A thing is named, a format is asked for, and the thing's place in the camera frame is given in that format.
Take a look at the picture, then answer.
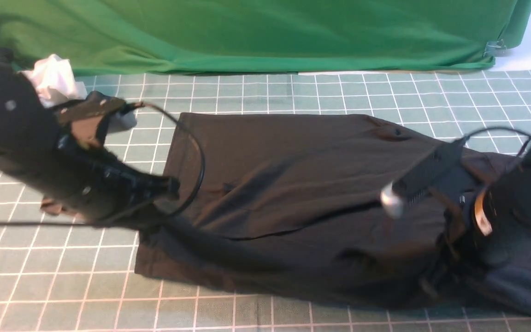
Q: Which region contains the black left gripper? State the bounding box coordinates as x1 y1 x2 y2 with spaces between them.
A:
17 134 181 226

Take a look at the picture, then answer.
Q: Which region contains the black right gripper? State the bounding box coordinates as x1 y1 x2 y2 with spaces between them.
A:
420 186 489 300

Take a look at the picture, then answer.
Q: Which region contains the dark gray long-sleeve top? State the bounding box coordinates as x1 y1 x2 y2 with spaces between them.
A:
134 113 531 316

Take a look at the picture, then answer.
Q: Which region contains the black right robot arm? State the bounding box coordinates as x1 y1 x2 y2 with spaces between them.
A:
401 136 531 298

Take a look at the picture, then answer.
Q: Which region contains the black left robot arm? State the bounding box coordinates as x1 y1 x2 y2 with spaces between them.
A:
0 65 180 226

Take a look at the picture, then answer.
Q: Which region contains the teal checkered tablecloth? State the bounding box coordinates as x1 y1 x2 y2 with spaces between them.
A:
0 70 531 332

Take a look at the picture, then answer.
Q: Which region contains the crumpled white cloth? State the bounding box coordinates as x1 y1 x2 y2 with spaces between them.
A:
21 54 87 108

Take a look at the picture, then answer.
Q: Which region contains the green backdrop cloth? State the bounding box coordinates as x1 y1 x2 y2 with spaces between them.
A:
0 0 531 76

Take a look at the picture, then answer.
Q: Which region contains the metal binder clip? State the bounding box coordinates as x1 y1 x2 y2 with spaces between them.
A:
483 39 507 58

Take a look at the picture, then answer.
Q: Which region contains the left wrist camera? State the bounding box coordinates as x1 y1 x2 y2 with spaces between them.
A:
53 92 137 146

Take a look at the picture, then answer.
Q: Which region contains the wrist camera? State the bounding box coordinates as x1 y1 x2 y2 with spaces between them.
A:
379 138 466 219
53 92 137 146

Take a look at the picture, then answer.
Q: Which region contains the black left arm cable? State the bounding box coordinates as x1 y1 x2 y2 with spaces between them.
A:
0 102 206 227

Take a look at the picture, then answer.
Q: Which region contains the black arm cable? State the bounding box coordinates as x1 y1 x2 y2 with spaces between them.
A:
459 127 531 157
0 102 206 227

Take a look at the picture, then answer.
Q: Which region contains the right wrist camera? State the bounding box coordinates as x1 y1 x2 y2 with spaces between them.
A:
379 138 466 219

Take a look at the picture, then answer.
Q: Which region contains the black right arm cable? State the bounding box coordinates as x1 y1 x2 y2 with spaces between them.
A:
459 127 531 157

